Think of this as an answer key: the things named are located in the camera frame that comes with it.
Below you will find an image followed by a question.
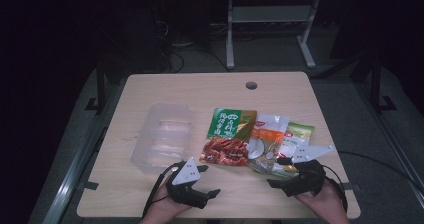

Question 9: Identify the grey metal rail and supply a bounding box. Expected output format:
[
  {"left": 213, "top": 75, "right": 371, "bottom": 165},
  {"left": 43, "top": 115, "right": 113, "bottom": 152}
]
[{"left": 42, "top": 127, "right": 108, "bottom": 224}]

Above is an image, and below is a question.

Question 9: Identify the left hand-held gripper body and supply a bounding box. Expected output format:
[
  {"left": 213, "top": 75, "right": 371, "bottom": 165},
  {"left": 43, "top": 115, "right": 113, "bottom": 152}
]
[{"left": 165, "top": 156, "right": 210, "bottom": 209}]

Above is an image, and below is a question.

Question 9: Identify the white metal stand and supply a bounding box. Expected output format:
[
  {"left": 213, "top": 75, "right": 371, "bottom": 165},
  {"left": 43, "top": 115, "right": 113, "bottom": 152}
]
[{"left": 225, "top": 0, "right": 323, "bottom": 70}]

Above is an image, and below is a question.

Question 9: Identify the black metal stand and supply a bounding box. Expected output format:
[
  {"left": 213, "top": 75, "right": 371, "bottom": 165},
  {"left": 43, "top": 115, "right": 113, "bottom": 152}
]
[
  {"left": 369, "top": 53, "right": 398, "bottom": 113},
  {"left": 84, "top": 57, "right": 108, "bottom": 115}
]

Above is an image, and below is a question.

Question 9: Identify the green and red food packet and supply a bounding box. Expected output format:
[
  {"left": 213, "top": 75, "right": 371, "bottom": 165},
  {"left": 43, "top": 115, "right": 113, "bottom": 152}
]
[{"left": 199, "top": 107, "right": 258, "bottom": 167}]

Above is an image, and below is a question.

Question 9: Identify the black cable loop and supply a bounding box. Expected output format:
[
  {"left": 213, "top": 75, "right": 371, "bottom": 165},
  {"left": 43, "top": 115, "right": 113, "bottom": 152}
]
[{"left": 168, "top": 48, "right": 230, "bottom": 73}]

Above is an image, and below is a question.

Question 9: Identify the right hand-held gripper cable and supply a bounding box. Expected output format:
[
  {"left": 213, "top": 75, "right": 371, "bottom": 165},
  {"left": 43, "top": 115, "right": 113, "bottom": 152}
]
[{"left": 320, "top": 164, "right": 349, "bottom": 212}]

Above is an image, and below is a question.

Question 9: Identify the person's left hand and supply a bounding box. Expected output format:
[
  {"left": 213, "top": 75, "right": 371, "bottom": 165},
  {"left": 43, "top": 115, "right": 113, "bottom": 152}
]
[{"left": 141, "top": 180, "right": 193, "bottom": 223}]

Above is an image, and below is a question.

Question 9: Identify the black floor cable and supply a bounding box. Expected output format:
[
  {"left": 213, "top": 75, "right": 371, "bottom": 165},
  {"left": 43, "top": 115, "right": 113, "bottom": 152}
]
[{"left": 338, "top": 150, "right": 424, "bottom": 193}]

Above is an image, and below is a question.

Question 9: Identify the clear plastic container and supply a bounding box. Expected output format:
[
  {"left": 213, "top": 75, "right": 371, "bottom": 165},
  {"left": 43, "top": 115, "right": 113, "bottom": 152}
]
[{"left": 129, "top": 102, "right": 194, "bottom": 175}]

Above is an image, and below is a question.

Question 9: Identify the white and green food packet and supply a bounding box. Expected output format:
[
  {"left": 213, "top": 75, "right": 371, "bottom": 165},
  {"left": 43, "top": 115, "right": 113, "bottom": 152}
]
[{"left": 271, "top": 121, "right": 316, "bottom": 178}]

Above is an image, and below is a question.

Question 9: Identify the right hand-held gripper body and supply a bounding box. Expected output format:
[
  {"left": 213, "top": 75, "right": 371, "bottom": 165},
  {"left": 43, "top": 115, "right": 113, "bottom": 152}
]
[{"left": 283, "top": 145, "right": 334, "bottom": 198}]

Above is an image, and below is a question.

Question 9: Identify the white and orange food packet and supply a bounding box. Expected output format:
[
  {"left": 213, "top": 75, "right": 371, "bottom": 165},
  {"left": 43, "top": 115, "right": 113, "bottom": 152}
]
[{"left": 247, "top": 113, "right": 291, "bottom": 175}]

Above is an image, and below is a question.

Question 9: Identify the left hand-held gripper cable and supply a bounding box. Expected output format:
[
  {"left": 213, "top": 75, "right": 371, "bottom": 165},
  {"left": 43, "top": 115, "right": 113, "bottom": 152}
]
[{"left": 141, "top": 162, "right": 178, "bottom": 218}]

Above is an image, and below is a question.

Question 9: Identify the hand-held gripper cable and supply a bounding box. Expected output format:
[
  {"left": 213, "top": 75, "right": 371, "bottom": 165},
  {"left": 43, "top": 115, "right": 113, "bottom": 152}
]
[
  {"left": 320, "top": 164, "right": 349, "bottom": 212},
  {"left": 141, "top": 162, "right": 178, "bottom": 218}
]

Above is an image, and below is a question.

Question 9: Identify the person's right hand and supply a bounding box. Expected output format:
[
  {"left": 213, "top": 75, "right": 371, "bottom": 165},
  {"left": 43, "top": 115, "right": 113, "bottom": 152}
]
[{"left": 294, "top": 180, "right": 350, "bottom": 224}]

